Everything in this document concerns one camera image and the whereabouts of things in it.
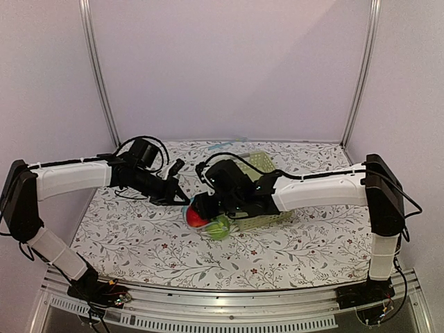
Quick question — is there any spare clear blue zip bag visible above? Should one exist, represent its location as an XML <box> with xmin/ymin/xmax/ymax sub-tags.
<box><xmin>207</xmin><ymin>137</ymin><xmax>248</xmax><ymax>151</ymax></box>

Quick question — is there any floral patterned table mat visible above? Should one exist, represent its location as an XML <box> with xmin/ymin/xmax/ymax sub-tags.
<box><xmin>67</xmin><ymin>139</ymin><xmax>396</xmax><ymax>291</ymax></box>

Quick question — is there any aluminium frame post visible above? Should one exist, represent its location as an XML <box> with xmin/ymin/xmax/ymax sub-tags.
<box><xmin>341</xmin><ymin>0</ymin><xmax>382</xmax><ymax>149</ymax></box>
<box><xmin>79</xmin><ymin>0</ymin><xmax>121</xmax><ymax>146</ymax></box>

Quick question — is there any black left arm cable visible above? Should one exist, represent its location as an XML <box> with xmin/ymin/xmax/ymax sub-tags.
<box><xmin>114</xmin><ymin>136</ymin><xmax>171</xmax><ymax>171</ymax></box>

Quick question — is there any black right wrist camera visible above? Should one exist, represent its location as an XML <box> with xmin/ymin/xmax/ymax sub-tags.
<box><xmin>195</xmin><ymin>162</ymin><xmax>207</xmax><ymax>184</ymax></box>

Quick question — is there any red apple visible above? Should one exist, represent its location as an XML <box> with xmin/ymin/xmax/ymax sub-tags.
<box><xmin>185</xmin><ymin>206</ymin><xmax>209</xmax><ymax>228</ymax></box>

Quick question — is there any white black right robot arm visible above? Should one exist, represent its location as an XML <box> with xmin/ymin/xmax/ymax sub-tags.
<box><xmin>189</xmin><ymin>153</ymin><xmax>422</xmax><ymax>309</ymax></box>

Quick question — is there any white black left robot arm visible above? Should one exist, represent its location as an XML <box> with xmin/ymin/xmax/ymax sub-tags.
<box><xmin>1</xmin><ymin>135</ymin><xmax>190</xmax><ymax>308</ymax></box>

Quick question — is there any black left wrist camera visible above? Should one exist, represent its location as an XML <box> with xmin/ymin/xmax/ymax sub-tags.
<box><xmin>167</xmin><ymin>158</ymin><xmax>185</xmax><ymax>177</ymax></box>

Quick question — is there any clear blue zip top bag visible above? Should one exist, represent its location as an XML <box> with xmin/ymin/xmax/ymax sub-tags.
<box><xmin>182</xmin><ymin>197</ymin><xmax>230</xmax><ymax>241</ymax></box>

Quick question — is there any green apple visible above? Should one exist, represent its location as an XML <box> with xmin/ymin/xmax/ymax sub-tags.
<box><xmin>207</xmin><ymin>216</ymin><xmax>230</xmax><ymax>240</ymax></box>

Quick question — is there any aluminium front rail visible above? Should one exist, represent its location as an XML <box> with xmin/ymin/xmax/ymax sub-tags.
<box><xmin>29</xmin><ymin>269</ymin><xmax>435</xmax><ymax>332</ymax></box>

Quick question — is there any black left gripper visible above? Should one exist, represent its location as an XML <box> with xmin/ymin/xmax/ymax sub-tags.
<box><xmin>131</xmin><ymin>167</ymin><xmax>190</xmax><ymax>206</ymax></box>

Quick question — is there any light green perforated plastic basket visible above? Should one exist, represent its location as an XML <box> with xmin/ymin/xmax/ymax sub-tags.
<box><xmin>234</xmin><ymin>151</ymin><xmax>293</xmax><ymax>232</ymax></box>

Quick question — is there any left aluminium frame post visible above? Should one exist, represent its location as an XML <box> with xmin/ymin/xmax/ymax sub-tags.
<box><xmin>79</xmin><ymin>0</ymin><xmax>121</xmax><ymax>146</ymax></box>

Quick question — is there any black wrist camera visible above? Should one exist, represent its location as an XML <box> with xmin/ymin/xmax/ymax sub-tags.
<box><xmin>195</xmin><ymin>162</ymin><xmax>207</xmax><ymax>184</ymax></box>
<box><xmin>167</xmin><ymin>158</ymin><xmax>185</xmax><ymax>177</ymax></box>

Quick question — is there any right aluminium frame post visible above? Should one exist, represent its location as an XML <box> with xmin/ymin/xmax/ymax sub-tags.
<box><xmin>341</xmin><ymin>0</ymin><xmax>382</xmax><ymax>149</ymax></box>

